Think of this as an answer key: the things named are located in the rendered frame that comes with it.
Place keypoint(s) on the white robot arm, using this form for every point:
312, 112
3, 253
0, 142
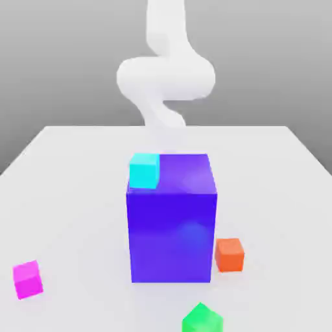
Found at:
166, 77

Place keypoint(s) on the small cyan cube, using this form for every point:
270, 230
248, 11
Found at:
143, 173

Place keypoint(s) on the small orange cube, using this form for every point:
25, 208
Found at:
230, 256

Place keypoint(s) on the small green cube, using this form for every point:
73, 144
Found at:
202, 320

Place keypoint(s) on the small magenta cube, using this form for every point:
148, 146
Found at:
28, 281

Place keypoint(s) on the large purple box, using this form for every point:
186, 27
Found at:
171, 233

